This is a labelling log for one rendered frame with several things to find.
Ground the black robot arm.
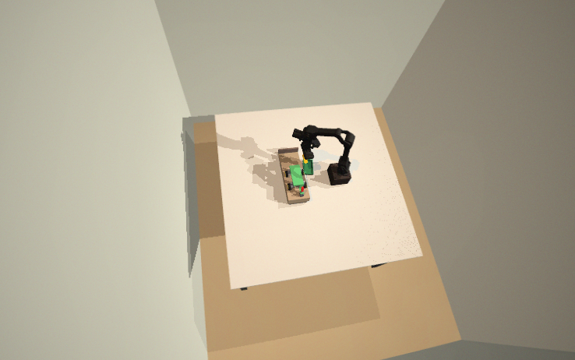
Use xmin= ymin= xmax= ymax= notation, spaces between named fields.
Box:
xmin=292 ymin=125 xmax=355 ymax=175

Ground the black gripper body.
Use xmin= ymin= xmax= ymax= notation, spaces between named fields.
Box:
xmin=299 ymin=138 xmax=314 ymax=160

